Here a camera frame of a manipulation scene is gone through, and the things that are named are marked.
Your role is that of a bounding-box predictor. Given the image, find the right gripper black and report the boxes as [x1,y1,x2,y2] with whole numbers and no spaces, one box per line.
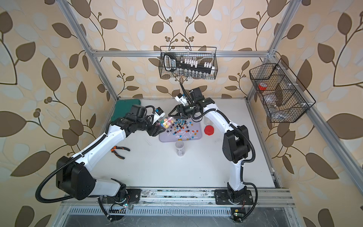
[169,103,197,119]

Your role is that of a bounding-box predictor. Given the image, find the clear candy jar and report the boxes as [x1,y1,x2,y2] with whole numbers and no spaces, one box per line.
[203,116,213,126]

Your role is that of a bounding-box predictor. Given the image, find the red jar lid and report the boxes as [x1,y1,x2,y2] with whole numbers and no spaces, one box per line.
[204,125,215,136]

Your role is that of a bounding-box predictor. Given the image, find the clear jar colourful candies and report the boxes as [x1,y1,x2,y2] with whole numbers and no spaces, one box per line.
[159,117,175,129]

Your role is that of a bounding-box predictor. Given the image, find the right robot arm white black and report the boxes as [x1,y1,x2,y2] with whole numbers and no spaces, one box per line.
[168,94,256,204]

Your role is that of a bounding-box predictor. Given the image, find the clear jar dark beads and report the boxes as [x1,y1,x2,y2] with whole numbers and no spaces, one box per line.
[175,141,185,157]

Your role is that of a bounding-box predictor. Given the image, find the pile of lollipops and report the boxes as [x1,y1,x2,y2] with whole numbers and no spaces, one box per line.
[165,118,199,141]

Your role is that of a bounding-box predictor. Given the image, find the lilac plastic tray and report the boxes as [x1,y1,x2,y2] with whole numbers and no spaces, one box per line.
[158,114,202,142]

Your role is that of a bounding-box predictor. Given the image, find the green plastic tool case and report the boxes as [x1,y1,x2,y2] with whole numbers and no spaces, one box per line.
[111,99,141,122]

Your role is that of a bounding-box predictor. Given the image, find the orange black pliers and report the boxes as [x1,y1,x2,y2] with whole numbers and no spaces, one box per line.
[111,145,131,160]

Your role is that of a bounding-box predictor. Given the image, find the red item in basket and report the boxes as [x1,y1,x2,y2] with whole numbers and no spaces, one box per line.
[258,82,268,92]

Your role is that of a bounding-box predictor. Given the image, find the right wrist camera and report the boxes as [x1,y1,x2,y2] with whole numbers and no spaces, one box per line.
[175,93,192,107]

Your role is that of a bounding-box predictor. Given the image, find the black socket set rail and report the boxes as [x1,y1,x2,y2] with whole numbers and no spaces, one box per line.
[161,53,217,74]

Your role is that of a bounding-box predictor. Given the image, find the black wire basket centre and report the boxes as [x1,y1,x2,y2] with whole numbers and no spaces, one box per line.
[158,45,218,80]

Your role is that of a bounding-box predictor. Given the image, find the black wire basket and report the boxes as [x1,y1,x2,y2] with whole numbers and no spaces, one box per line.
[158,45,218,80]
[249,59,316,123]

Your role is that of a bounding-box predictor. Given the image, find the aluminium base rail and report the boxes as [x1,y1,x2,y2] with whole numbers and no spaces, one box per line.
[59,187,296,208]

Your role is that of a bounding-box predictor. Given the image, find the black wire basket right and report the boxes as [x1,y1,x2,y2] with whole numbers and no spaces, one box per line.
[249,59,316,123]

